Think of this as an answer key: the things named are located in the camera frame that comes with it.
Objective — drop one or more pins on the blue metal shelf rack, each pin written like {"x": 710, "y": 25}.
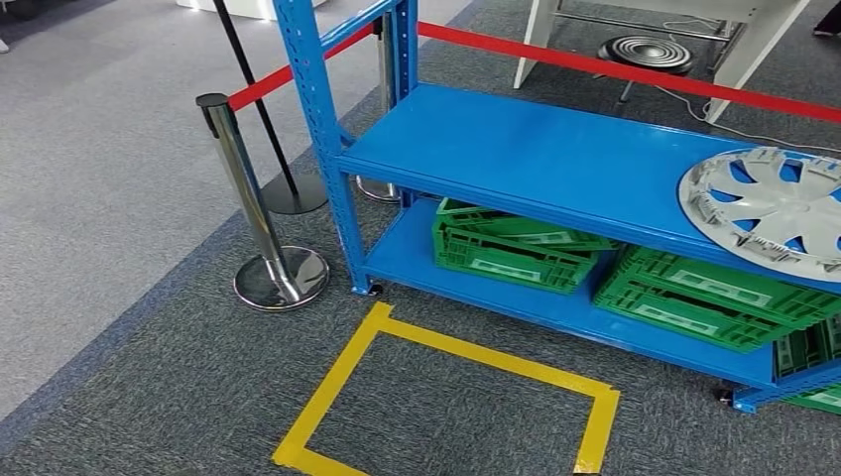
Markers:
{"x": 525, "y": 144}

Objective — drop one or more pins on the green plastic crate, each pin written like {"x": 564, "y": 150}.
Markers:
{"x": 805, "y": 348}
{"x": 696, "y": 309}
{"x": 512, "y": 259}

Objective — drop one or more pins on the black round stanchion base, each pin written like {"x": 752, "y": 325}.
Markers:
{"x": 299, "y": 197}

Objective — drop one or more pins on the yellow floor tape square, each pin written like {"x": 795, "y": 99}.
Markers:
{"x": 328, "y": 394}

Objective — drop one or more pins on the red barrier belt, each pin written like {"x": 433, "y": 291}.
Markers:
{"x": 624, "y": 72}
{"x": 276, "y": 77}

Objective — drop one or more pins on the thin black bar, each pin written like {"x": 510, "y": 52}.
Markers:
{"x": 253, "y": 92}

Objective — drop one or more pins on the white lit partition block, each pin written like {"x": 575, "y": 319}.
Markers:
{"x": 250, "y": 6}

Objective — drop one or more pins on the black round stool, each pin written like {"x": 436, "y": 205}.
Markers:
{"x": 647, "y": 52}

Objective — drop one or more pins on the silver wheel hubcap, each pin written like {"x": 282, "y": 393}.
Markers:
{"x": 775, "y": 210}

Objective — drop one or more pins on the white desk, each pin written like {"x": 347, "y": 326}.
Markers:
{"x": 749, "y": 59}

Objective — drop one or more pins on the person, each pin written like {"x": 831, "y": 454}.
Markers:
{"x": 829, "y": 23}

